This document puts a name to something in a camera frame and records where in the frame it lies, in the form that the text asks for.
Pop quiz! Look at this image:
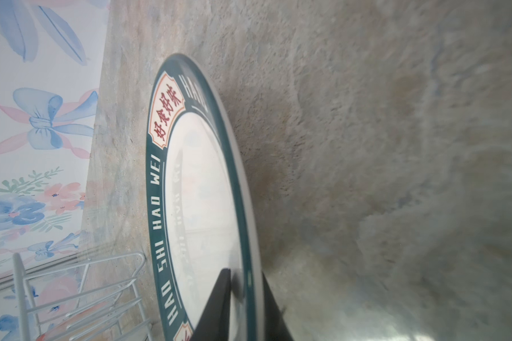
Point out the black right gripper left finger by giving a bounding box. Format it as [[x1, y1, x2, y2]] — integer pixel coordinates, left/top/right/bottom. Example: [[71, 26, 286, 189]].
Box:
[[190, 269, 232, 341]]

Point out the green rim printed plate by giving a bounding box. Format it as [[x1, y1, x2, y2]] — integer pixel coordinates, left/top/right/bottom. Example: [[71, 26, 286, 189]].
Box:
[[145, 53, 265, 340]]

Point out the white wire dish rack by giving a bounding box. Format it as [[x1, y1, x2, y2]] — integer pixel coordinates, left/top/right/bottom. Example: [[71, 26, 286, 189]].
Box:
[[12, 251, 153, 340]]

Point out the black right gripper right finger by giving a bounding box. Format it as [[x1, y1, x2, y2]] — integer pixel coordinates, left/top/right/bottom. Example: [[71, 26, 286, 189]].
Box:
[[263, 275, 294, 341]]

